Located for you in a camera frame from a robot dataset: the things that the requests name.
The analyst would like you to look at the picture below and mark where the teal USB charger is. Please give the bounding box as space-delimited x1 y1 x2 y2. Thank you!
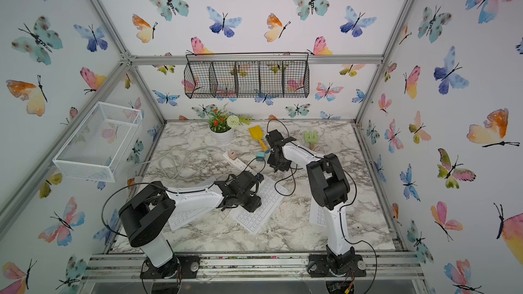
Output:
256 152 265 161

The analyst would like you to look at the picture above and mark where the white power strip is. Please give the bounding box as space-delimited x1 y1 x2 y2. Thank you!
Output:
222 151 249 170

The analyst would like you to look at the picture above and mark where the white keyboard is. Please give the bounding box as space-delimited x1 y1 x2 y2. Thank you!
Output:
168 208 206 231
229 176 287 234
309 199 326 227

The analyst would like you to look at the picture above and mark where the pink USB charger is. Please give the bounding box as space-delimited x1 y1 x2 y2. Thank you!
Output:
227 150 238 160

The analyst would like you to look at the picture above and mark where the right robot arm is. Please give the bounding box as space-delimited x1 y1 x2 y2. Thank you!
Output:
266 130 366 277

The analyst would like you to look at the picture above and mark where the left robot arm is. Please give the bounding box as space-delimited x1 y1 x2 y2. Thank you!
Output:
118 171 264 280

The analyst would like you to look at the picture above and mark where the potted plant white pot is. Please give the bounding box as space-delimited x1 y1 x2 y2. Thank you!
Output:
208 105 253 146

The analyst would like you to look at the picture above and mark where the black wire wall basket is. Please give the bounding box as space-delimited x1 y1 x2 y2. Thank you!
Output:
183 52 310 99

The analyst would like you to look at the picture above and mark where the white mesh wall basket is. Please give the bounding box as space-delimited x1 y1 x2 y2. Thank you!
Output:
53 102 142 182

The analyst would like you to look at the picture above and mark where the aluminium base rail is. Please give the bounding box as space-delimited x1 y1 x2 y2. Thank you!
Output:
82 251 425 283

